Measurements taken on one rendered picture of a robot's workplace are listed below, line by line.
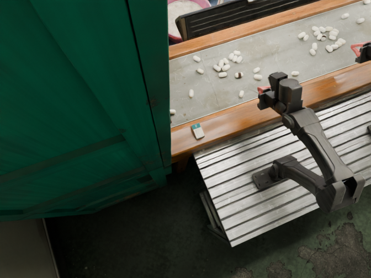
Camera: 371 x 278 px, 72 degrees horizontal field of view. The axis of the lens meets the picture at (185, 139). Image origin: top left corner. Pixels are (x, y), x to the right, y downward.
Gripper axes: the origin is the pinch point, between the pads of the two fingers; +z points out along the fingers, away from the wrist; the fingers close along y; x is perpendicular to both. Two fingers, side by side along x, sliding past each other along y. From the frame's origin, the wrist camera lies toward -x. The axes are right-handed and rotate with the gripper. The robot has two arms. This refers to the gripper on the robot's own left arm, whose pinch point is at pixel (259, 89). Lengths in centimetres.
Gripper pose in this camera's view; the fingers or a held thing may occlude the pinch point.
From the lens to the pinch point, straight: 105.7
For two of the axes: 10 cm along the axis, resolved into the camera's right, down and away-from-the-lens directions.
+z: -3.0, -5.4, 7.9
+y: -9.3, 3.3, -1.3
